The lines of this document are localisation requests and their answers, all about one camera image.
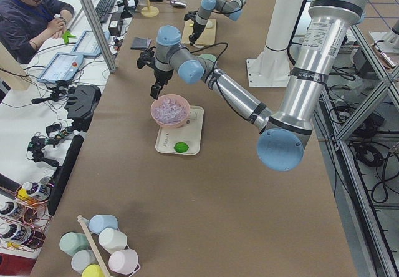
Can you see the grey folded cloth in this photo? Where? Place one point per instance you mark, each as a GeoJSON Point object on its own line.
{"type": "Point", "coordinates": [140, 43]}

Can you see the wooden mug tree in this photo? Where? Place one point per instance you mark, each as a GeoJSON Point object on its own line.
{"type": "Point", "coordinates": [148, 10]}

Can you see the black monitor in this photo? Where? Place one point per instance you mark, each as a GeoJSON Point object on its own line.
{"type": "Point", "coordinates": [62, 174]}

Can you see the pink bowl of ice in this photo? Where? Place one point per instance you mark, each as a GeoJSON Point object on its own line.
{"type": "Point", "coordinates": [170, 110]}

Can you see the blue teach pendant near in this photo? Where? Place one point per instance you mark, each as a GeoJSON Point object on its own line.
{"type": "Point", "coordinates": [63, 66]}

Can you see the blue teach pendant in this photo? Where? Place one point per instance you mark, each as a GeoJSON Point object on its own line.
{"type": "Point", "coordinates": [63, 66]}
{"type": "Point", "coordinates": [87, 45]}

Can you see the seated person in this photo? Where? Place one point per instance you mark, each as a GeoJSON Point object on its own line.
{"type": "Point", "coordinates": [27, 24]}

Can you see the mint green bowl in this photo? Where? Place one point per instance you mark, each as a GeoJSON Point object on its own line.
{"type": "Point", "coordinates": [209, 59]}

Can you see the blue teach pendant far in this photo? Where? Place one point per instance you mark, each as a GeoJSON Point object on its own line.
{"type": "Point", "coordinates": [87, 45]}

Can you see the cream serving tray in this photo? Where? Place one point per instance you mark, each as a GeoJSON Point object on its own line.
{"type": "Point", "coordinates": [189, 133]}

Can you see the copper wire bottle rack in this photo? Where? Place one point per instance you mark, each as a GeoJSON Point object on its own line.
{"type": "Point", "coordinates": [24, 218]}

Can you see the green lime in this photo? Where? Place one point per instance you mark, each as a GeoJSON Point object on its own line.
{"type": "Point", "coordinates": [181, 147]}

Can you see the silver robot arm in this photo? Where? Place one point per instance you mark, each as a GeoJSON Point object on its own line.
{"type": "Point", "coordinates": [303, 40]}
{"type": "Point", "coordinates": [231, 9]}

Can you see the black keyboard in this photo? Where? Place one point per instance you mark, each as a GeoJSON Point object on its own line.
{"type": "Point", "coordinates": [103, 10]}

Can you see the bamboo cutting board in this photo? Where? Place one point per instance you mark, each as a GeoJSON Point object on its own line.
{"type": "Point", "coordinates": [207, 38]}

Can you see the pastel cup rack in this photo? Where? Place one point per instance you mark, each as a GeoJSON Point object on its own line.
{"type": "Point", "coordinates": [100, 249]}

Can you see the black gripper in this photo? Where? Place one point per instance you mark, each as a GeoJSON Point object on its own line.
{"type": "Point", "coordinates": [197, 27]}
{"type": "Point", "coordinates": [161, 76]}

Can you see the metal ice scoop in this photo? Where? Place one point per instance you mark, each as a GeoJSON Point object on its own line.
{"type": "Point", "coordinates": [177, 3]}

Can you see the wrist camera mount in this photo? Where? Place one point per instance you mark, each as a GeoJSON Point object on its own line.
{"type": "Point", "coordinates": [191, 15]}
{"type": "Point", "coordinates": [147, 58]}

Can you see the aluminium frame post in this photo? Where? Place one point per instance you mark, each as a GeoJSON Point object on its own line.
{"type": "Point", "coordinates": [97, 30]}

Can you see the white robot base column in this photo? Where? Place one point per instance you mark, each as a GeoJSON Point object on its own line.
{"type": "Point", "coordinates": [271, 68]}

